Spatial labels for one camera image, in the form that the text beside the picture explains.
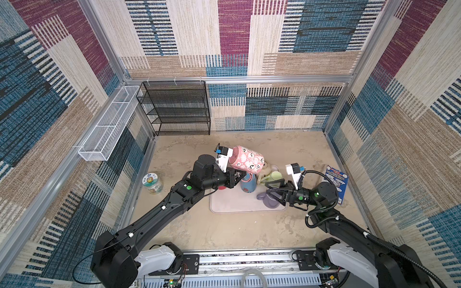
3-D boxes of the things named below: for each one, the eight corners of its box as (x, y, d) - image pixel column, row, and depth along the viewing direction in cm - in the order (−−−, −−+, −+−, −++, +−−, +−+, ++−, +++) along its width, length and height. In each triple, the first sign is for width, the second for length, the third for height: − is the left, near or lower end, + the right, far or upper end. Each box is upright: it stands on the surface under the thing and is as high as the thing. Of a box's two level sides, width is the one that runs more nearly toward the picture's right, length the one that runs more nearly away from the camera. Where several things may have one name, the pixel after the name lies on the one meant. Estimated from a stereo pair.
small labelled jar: (147, 195, 96) (139, 186, 88) (151, 181, 101) (145, 172, 94) (162, 195, 96) (156, 186, 88) (166, 181, 101) (160, 172, 94)
